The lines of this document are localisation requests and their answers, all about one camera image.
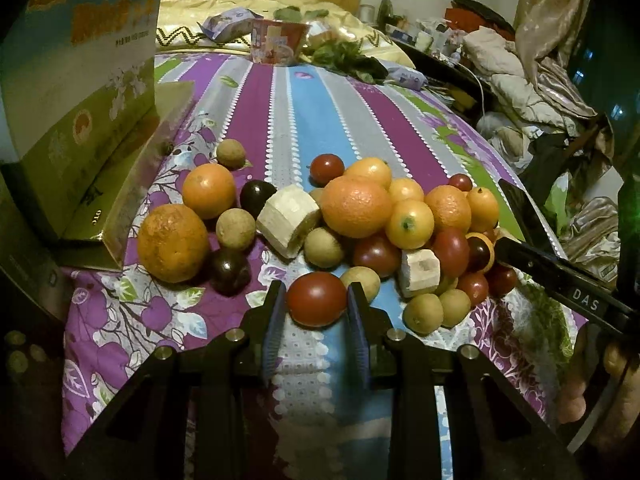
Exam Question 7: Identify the flat green gold box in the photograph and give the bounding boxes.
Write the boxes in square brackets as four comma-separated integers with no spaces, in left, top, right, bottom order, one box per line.
[58,81,194,271]

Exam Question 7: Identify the green leafy vegetables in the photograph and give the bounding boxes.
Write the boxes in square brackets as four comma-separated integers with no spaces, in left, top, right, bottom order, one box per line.
[305,39,388,84]

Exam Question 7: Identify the brown longan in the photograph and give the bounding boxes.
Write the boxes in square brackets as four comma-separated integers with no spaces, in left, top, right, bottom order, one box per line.
[216,208,256,252]

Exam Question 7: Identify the small sugarcane chunk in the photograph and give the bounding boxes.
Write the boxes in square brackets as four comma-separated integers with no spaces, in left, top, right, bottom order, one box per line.
[398,248,440,298]

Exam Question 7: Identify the snack packet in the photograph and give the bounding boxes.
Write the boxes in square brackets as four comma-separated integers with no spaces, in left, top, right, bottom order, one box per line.
[198,8,262,44]

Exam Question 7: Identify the purple striped floral bedsheet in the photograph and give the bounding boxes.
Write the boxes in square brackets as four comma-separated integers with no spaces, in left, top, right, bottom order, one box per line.
[62,53,577,479]

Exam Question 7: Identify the big orange mandarin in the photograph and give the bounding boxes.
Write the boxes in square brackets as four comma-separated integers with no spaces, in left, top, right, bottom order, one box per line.
[320,176,393,240]

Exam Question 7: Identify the pile of clothes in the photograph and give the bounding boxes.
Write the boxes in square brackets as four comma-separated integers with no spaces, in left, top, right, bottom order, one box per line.
[462,27,598,136]

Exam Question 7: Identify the person's right hand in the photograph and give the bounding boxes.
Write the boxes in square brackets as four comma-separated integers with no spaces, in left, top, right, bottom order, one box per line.
[556,330,639,452]

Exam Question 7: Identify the cream zigzag quilt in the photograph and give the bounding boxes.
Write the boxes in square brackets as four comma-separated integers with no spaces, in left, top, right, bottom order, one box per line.
[155,0,414,68]

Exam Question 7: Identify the large rough brown orange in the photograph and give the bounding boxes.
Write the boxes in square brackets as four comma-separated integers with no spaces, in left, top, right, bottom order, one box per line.
[137,204,210,284]

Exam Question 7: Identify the black product box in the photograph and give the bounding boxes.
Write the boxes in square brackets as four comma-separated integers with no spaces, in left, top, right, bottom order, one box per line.
[1,182,67,479]

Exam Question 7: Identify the red cherry tomato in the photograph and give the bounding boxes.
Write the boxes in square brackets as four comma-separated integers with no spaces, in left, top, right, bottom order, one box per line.
[286,272,347,328]

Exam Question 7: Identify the dark purple cherry tomato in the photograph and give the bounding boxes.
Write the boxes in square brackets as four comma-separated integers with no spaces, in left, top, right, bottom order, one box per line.
[210,247,252,297]

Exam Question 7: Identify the blue green cardboard box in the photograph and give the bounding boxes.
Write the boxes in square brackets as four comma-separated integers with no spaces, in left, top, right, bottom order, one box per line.
[1,0,160,237]

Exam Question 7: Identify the peeled sugarcane chunk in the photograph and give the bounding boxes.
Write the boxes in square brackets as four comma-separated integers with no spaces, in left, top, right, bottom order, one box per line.
[256,184,321,260]

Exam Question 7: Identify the instant noodle cup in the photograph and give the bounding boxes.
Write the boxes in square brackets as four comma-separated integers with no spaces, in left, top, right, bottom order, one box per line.
[250,18,309,66]

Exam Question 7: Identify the yellow kumquat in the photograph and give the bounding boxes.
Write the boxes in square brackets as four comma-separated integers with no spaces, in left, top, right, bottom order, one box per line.
[385,200,435,250]

